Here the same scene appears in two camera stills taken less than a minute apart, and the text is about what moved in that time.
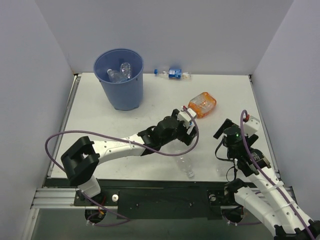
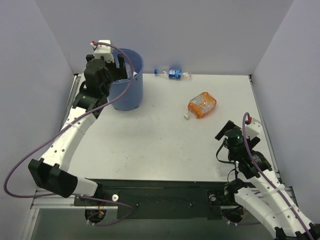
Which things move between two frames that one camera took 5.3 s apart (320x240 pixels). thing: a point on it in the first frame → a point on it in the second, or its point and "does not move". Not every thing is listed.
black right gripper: [223, 128] does not move
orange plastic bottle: [202, 104] does not move
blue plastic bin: [126, 96] does not move
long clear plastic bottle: [185, 164] → [130, 73]
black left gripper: [183, 129] → [119, 67]
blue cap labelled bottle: [174, 73] does not move
